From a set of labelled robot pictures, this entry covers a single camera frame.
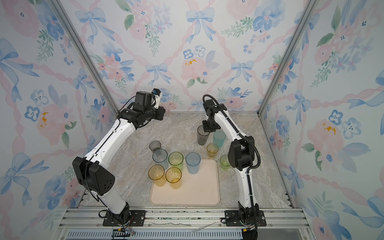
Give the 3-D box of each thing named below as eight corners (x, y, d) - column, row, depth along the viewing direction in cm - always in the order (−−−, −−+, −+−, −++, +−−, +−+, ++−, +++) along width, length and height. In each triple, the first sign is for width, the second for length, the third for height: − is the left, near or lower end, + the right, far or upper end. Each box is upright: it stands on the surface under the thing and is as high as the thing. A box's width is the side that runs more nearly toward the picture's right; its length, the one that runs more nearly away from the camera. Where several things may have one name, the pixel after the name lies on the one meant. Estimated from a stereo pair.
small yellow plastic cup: (211, 159, 96) (212, 154, 91) (204, 151, 100) (205, 146, 94) (218, 154, 99) (220, 148, 93) (211, 146, 102) (212, 141, 97)
